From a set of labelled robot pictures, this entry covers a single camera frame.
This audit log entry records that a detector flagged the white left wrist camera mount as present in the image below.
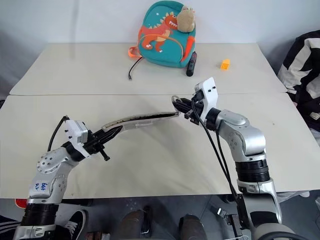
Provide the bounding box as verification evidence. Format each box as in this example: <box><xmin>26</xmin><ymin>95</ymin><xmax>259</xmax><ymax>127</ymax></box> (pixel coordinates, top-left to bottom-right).
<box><xmin>64</xmin><ymin>119</ymin><xmax>91</xmax><ymax>159</ymax></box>

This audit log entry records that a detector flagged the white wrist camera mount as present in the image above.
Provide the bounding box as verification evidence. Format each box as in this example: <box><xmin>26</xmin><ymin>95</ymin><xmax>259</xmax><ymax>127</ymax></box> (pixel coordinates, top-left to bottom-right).
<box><xmin>64</xmin><ymin>119</ymin><xmax>91</xmax><ymax>159</ymax></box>
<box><xmin>193</xmin><ymin>76</ymin><xmax>220</xmax><ymax>121</ymax></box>

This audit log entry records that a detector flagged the dark brown rounded shape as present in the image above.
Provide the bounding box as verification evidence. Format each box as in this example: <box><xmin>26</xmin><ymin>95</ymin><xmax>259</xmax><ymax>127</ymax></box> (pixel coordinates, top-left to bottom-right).
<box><xmin>116</xmin><ymin>209</ymin><xmax>151</xmax><ymax>240</ymax></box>
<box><xmin>178</xmin><ymin>214</ymin><xmax>208</xmax><ymax>240</ymax></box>

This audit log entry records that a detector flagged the black and white jacket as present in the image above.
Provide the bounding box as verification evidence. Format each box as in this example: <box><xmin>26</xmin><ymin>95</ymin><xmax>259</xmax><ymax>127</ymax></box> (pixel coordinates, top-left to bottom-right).
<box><xmin>276</xmin><ymin>30</ymin><xmax>320</xmax><ymax>149</ymax></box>

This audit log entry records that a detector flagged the black loose cable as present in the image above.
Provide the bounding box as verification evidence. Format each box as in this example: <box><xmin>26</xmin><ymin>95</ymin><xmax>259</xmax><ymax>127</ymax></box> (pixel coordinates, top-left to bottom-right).
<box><xmin>127</xmin><ymin>57</ymin><xmax>144</xmax><ymax>82</ymax></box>

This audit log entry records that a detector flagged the black white-striped trouser leg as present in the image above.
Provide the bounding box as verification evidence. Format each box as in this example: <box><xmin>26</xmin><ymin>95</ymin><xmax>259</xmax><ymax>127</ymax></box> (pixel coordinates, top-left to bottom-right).
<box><xmin>0</xmin><ymin>213</ymin><xmax>22</xmax><ymax>237</ymax></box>

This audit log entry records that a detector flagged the teal dinosaur backpack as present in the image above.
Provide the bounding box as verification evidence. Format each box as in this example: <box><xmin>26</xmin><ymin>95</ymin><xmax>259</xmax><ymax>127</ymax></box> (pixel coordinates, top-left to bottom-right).
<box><xmin>128</xmin><ymin>0</ymin><xmax>198</xmax><ymax>70</ymax></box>

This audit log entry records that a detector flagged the beige plush toy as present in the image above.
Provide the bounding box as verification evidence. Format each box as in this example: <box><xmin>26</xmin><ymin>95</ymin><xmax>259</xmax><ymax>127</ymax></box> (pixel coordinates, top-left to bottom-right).
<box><xmin>176</xmin><ymin>6</ymin><xmax>197</xmax><ymax>33</ymax></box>

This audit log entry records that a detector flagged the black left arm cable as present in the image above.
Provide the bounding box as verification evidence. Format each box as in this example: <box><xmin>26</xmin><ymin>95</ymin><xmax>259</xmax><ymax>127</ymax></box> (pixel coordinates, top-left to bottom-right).
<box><xmin>47</xmin><ymin>114</ymin><xmax>71</xmax><ymax>152</ymax></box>

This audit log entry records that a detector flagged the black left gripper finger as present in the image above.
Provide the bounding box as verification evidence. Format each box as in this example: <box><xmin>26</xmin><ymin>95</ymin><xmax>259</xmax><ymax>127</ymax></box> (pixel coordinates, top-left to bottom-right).
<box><xmin>100</xmin><ymin>127</ymin><xmax>124</xmax><ymax>147</ymax></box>
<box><xmin>96</xmin><ymin>125</ymin><xmax>121</xmax><ymax>139</ymax></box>

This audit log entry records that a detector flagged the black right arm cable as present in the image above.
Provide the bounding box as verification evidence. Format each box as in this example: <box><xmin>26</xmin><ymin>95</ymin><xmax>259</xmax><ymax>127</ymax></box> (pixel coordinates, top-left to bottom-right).
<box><xmin>191</xmin><ymin>99</ymin><xmax>242</xmax><ymax>226</ymax></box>
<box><xmin>214</xmin><ymin>132</ymin><xmax>238</xmax><ymax>198</ymax></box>

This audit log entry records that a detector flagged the black and red tool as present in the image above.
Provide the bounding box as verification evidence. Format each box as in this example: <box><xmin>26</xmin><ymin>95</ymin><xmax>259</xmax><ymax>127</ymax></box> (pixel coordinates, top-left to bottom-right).
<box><xmin>186</xmin><ymin>51</ymin><xmax>199</xmax><ymax>77</ymax></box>

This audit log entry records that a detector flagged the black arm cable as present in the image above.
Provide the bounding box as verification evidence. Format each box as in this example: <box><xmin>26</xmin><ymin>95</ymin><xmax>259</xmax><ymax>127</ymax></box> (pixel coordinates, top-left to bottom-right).
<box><xmin>47</xmin><ymin>114</ymin><xmax>71</xmax><ymax>152</ymax></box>
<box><xmin>214</xmin><ymin>132</ymin><xmax>238</xmax><ymax>198</ymax></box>
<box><xmin>191</xmin><ymin>99</ymin><xmax>242</xmax><ymax>226</ymax></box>

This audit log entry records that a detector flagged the metal bracket under table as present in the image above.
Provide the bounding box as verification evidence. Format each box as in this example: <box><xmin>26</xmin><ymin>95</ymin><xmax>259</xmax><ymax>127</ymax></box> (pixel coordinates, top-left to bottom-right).
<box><xmin>216</xmin><ymin>206</ymin><xmax>241</xmax><ymax>234</ymax></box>

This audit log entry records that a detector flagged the yellow plastic block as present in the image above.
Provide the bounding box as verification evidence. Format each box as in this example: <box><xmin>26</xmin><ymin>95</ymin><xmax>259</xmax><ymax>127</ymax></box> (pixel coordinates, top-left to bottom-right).
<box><xmin>219</xmin><ymin>58</ymin><xmax>231</xmax><ymax>71</ymax></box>

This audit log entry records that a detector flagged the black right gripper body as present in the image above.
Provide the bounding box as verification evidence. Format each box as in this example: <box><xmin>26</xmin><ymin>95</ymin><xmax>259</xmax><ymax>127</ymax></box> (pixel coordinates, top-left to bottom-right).
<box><xmin>184</xmin><ymin>93</ymin><xmax>207</xmax><ymax>126</ymax></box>

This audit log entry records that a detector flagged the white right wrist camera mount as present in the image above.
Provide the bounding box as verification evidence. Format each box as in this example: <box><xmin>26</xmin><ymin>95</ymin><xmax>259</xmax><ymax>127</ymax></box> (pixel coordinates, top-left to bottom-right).
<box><xmin>193</xmin><ymin>76</ymin><xmax>220</xmax><ymax>121</ymax></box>

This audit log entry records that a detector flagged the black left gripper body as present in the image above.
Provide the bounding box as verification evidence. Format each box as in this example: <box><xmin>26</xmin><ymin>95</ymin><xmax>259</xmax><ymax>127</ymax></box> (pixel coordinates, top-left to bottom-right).
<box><xmin>83</xmin><ymin>131</ymin><xmax>111</xmax><ymax>162</ymax></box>

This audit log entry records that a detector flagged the black and white sneaker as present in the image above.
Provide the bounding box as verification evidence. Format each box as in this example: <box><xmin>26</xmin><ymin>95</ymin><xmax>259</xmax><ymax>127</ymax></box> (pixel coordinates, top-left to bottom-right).
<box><xmin>59</xmin><ymin>209</ymin><xmax>89</xmax><ymax>240</ymax></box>

